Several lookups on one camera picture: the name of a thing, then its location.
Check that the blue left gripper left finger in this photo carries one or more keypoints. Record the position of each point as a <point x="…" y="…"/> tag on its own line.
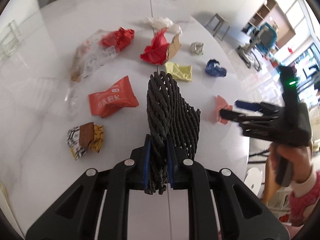
<point x="146" y="158"/>

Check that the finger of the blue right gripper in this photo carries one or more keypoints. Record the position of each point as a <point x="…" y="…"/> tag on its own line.
<point x="231" y="115"/>
<point x="250" y="106"/>

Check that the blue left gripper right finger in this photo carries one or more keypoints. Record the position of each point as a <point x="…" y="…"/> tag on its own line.
<point x="172" y="163"/>

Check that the black woven mesh mat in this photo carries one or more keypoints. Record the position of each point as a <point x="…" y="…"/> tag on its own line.
<point x="170" y="118"/>

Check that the orange snack packet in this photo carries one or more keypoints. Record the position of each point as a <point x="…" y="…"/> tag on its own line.
<point x="118" y="96"/>

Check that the person's right hand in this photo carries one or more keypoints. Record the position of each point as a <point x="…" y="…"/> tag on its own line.
<point x="299" y="157"/>

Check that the blue crumpled wrapper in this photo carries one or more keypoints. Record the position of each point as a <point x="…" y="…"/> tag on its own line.
<point x="214" y="69"/>

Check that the yellow crumpled paper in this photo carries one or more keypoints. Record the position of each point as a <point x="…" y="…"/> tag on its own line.
<point x="179" y="72"/>

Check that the brown patterned snack wrapper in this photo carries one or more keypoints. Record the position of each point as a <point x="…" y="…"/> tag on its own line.
<point x="89" y="136"/>

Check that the green white crumpled wrapper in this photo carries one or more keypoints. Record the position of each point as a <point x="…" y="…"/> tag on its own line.
<point x="197" y="48"/>

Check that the teal baby chair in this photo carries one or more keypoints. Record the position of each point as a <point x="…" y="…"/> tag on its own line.
<point x="263" y="40"/>

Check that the grey stool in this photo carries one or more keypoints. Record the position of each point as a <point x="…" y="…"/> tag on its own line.
<point x="221" y="22"/>

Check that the red paper with cardboard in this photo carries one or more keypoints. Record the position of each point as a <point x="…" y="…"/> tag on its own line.
<point x="160" y="50"/>

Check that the wooden bookshelf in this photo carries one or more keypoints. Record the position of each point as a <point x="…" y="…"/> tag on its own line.
<point x="271" y="13"/>

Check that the white crumpled tissue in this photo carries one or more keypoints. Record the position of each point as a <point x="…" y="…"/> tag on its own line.
<point x="159" y="23"/>

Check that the clear plastic bag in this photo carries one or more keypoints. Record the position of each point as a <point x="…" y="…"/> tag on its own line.
<point x="96" y="51"/>

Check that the red crumpled wrapper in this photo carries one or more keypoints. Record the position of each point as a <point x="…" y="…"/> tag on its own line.
<point x="120" y="39"/>

